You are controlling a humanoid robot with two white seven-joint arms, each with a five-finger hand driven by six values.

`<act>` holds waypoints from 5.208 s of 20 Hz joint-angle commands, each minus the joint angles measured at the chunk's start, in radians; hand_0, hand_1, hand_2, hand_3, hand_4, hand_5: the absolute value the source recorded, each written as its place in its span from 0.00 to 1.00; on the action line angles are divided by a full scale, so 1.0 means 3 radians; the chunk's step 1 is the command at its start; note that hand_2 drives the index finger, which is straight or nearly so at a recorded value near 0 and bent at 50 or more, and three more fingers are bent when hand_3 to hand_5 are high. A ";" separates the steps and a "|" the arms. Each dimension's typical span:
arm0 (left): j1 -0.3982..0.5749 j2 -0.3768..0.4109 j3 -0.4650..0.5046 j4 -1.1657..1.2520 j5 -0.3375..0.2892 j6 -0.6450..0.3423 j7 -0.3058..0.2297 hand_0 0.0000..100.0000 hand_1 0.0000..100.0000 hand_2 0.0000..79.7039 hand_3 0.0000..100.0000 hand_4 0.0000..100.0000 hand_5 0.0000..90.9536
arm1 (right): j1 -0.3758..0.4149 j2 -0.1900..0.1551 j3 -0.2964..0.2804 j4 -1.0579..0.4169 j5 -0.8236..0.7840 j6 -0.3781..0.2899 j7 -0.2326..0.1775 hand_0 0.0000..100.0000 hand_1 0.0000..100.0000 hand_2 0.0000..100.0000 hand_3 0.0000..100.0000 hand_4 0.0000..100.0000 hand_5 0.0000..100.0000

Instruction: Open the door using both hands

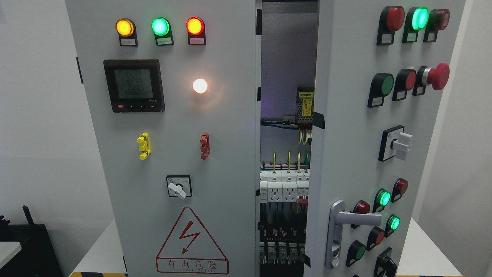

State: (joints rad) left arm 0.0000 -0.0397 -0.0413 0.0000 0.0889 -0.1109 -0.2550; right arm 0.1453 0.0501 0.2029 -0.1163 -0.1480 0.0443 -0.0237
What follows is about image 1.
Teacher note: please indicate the white rotary selector switch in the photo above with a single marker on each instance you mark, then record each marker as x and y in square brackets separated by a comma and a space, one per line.
[179, 186]

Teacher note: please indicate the yellow terminal connector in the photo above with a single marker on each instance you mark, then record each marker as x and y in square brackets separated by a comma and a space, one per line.
[144, 145]

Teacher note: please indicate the white socket breaker row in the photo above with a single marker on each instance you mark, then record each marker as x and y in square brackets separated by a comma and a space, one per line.
[284, 186]

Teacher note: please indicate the red emergency stop button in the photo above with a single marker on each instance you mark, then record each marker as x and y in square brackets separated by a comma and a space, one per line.
[436, 77]

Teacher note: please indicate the white rotary switch right door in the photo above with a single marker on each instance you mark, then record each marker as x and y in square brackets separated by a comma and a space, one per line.
[395, 143]

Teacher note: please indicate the black box at left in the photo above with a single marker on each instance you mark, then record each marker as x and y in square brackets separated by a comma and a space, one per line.
[36, 257]

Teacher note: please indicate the relay terminal row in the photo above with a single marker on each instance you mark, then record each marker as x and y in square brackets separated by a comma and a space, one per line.
[280, 245]

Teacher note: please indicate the red electric hazard sign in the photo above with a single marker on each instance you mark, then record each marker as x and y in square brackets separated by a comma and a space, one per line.
[190, 249]

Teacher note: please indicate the red terminal connector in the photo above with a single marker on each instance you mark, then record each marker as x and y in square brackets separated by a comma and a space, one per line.
[205, 146]

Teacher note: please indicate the silver door lever handle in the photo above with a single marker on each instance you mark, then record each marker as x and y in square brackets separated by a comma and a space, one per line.
[338, 217]

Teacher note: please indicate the grey cabinet door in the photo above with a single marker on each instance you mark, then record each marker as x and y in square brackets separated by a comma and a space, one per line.
[368, 54]
[224, 185]

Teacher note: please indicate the green indicator light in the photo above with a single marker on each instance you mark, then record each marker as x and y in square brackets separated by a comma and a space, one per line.
[162, 31]

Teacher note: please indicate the yellow indicator light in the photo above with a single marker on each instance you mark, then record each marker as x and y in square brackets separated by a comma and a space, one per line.
[126, 32]

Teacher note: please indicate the metal mesh power supply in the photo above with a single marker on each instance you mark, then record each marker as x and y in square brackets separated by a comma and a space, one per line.
[305, 104]

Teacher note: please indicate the black digital power meter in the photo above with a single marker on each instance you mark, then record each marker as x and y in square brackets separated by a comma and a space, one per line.
[134, 85]

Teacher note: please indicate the red indicator light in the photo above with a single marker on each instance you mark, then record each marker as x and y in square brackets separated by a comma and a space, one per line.
[196, 31]

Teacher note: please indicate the white glowing indicator light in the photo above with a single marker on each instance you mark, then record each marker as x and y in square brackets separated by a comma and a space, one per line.
[200, 85]

